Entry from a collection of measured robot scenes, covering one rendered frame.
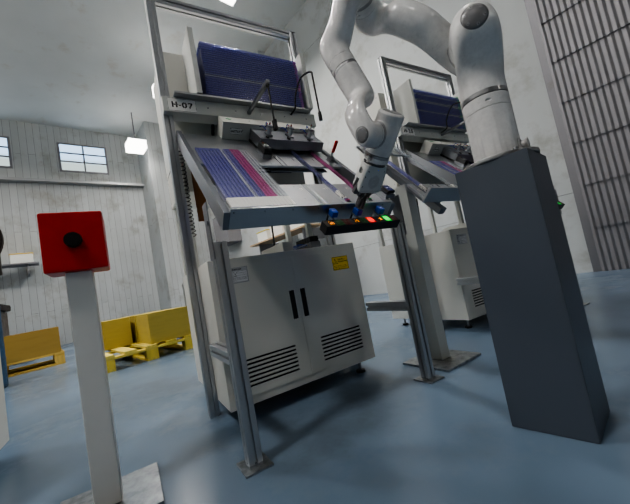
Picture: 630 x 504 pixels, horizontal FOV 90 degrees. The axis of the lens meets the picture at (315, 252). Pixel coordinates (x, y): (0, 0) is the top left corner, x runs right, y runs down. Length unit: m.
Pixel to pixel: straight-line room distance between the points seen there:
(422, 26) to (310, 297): 1.03
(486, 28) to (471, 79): 0.11
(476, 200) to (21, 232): 10.13
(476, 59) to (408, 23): 0.25
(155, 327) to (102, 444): 2.51
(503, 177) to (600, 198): 3.40
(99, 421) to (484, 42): 1.40
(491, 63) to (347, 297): 1.01
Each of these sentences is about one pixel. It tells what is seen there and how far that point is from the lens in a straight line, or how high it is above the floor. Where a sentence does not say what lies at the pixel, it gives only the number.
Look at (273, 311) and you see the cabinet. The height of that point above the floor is 0.38.
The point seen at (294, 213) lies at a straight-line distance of 1.07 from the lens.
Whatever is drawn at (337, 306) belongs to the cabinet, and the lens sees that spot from 1.47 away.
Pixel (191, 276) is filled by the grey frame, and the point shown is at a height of 0.59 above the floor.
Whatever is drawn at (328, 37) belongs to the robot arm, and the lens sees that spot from 1.25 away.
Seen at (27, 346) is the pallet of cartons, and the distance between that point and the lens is 5.32.
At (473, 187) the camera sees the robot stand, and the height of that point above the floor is 0.65.
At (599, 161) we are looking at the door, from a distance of 4.36.
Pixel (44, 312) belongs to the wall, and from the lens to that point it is 10.16.
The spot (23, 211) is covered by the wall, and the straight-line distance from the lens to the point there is 10.55.
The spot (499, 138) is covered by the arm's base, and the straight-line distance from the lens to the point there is 1.01.
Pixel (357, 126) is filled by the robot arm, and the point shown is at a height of 0.90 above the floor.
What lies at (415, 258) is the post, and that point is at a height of 0.48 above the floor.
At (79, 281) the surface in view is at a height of 0.59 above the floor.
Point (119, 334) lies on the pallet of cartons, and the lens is 4.04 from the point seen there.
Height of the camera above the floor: 0.49
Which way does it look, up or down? 4 degrees up
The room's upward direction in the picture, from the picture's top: 11 degrees counter-clockwise
